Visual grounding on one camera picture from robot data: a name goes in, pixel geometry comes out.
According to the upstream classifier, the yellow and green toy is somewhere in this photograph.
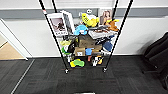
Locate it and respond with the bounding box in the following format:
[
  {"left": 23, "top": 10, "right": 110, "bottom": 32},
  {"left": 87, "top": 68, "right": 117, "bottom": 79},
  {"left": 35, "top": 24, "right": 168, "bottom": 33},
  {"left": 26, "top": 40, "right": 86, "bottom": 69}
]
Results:
[{"left": 69, "top": 58, "right": 85, "bottom": 69}]

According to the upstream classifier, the pale yellow bowl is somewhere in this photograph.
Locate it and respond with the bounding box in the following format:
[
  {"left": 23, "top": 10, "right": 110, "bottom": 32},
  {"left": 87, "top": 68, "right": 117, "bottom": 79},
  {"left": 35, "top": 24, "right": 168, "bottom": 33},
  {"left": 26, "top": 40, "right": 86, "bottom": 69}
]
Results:
[{"left": 59, "top": 39, "right": 72, "bottom": 48}]

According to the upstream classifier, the white box with portrait print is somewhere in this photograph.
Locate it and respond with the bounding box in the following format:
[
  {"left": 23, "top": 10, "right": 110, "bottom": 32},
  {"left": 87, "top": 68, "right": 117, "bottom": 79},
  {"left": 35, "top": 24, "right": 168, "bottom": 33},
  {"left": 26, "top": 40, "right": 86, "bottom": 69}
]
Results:
[{"left": 98, "top": 8, "right": 114, "bottom": 26}]

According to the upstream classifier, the grey flat printed box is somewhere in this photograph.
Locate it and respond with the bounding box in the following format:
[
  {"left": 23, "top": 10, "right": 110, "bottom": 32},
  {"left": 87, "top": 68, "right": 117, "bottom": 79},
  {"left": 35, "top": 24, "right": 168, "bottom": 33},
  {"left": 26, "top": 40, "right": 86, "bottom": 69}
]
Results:
[{"left": 87, "top": 27, "right": 118, "bottom": 40}]

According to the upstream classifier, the light blue plush toy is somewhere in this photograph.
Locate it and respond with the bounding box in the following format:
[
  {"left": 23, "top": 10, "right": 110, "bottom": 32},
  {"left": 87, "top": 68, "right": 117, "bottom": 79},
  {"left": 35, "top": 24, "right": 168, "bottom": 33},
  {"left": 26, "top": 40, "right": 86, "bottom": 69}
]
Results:
[{"left": 73, "top": 24, "right": 89, "bottom": 37}]

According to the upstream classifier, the small orange pack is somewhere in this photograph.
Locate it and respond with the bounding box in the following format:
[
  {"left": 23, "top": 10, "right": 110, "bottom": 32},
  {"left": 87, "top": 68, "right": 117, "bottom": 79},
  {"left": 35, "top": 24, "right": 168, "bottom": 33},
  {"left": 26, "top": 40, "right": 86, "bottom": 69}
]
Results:
[{"left": 98, "top": 57, "right": 105, "bottom": 65}]

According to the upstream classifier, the white door frame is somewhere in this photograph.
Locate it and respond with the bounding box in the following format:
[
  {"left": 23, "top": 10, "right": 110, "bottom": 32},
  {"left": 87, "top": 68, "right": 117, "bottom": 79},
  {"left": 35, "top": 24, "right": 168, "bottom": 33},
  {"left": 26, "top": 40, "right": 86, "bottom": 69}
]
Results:
[{"left": 0, "top": 18, "right": 29, "bottom": 62}]

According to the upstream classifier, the white wall socket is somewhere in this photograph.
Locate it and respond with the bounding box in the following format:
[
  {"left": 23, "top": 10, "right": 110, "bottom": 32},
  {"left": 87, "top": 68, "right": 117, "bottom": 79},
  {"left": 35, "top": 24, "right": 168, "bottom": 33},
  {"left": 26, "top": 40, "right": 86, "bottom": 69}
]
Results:
[{"left": 85, "top": 9, "right": 94, "bottom": 15}]

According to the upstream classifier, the dark blue cap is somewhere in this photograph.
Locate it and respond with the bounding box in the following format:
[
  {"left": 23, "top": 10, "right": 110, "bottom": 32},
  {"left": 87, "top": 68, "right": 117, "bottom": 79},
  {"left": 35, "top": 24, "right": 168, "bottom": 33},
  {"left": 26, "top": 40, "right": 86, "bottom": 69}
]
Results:
[{"left": 102, "top": 39, "right": 114, "bottom": 53}]

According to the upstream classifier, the small cardboard box white label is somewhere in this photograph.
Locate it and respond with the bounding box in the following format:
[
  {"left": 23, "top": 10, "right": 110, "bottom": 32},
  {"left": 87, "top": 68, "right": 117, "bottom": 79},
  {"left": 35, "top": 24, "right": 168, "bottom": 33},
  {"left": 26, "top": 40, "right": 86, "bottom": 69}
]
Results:
[{"left": 73, "top": 46, "right": 87, "bottom": 57}]

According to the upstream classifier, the small white pack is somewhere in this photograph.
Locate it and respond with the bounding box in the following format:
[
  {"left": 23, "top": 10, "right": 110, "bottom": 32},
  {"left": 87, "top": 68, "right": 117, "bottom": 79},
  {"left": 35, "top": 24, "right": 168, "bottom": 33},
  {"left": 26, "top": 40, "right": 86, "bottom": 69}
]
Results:
[{"left": 66, "top": 53, "right": 73, "bottom": 63}]

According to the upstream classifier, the white and black pack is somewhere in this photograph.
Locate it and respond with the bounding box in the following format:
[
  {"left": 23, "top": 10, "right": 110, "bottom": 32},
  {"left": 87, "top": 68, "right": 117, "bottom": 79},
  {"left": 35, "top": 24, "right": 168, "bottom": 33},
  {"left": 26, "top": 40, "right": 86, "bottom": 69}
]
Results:
[{"left": 91, "top": 55, "right": 101, "bottom": 67}]

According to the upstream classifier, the black patterned bag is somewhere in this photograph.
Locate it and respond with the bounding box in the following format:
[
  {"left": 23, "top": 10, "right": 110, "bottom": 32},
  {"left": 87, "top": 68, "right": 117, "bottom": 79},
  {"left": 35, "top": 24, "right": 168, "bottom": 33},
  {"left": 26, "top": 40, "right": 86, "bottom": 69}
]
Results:
[{"left": 94, "top": 34, "right": 113, "bottom": 46}]

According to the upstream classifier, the black chair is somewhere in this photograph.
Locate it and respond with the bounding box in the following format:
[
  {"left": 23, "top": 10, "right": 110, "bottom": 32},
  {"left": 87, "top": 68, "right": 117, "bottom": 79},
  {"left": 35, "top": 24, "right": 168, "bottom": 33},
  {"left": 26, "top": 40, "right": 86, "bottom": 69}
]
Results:
[{"left": 141, "top": 39, "right": 168, "bottom": 91}]

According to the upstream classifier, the large brown cardboard box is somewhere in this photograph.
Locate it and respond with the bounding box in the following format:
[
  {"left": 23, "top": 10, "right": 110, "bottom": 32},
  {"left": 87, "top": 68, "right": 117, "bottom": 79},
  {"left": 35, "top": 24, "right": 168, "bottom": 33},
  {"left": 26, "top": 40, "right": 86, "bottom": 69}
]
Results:
[{"left": 77, "top": 34, "right": 96, "bottom": 48}]

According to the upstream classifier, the small blue box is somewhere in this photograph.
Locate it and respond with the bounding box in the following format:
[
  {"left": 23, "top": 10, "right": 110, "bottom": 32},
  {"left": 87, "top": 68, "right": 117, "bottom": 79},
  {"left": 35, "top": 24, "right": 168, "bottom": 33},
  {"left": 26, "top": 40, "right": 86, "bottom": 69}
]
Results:
[{"left": 85, "top": 48, "right": 93, "bottom": 56}]

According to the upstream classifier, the small orange bottle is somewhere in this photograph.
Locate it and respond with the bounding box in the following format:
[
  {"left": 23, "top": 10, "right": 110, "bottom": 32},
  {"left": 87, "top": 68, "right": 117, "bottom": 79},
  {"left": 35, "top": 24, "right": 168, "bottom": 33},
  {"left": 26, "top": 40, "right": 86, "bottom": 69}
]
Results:
[{"left": 87, "top": 54, "right": 93, "bottom": 63}]

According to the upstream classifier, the black wire shelf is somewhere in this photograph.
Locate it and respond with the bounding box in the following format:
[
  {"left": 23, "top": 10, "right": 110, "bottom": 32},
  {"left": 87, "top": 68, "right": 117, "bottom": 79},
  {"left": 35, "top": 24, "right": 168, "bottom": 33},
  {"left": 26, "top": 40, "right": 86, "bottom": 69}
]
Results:
[{"left": 38, "top": 0, "right": 134, "bottom": 74}]

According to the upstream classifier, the white box with photo print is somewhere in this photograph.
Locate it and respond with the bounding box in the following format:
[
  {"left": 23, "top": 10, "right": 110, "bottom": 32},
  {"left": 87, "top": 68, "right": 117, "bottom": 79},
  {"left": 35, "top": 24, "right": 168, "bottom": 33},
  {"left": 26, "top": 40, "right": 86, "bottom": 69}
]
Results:
[{"left": 46, "top": 12, "right": 69, "bottom": 37}]

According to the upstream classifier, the yellow plush toy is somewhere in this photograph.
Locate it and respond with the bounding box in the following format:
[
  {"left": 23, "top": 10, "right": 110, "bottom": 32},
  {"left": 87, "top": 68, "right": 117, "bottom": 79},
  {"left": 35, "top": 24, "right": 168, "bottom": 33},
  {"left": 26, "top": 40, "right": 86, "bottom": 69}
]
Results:
[{"left": 80, "top": 12, "right": 100, "bottom": 28}]

